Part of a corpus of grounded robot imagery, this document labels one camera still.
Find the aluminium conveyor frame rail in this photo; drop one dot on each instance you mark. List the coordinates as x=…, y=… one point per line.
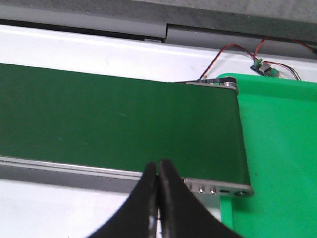
x=103, y=179

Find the green plastic tray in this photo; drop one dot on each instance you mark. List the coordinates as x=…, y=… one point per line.
x=279, y=120

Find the small green circuit board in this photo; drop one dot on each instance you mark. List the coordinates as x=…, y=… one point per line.
x=264, y=69

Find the black conveyor end bracket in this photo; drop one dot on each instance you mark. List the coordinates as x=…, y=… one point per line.
x=226, y=81

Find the grey stone countertop slab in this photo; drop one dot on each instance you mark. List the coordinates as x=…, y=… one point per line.
x=278, y=18

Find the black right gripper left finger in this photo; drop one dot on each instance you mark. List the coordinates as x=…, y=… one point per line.
x=137, y=217

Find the green conveyor belt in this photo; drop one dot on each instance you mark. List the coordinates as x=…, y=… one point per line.
x=121, y=123

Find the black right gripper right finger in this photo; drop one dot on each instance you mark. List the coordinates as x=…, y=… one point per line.
x=182, y=214

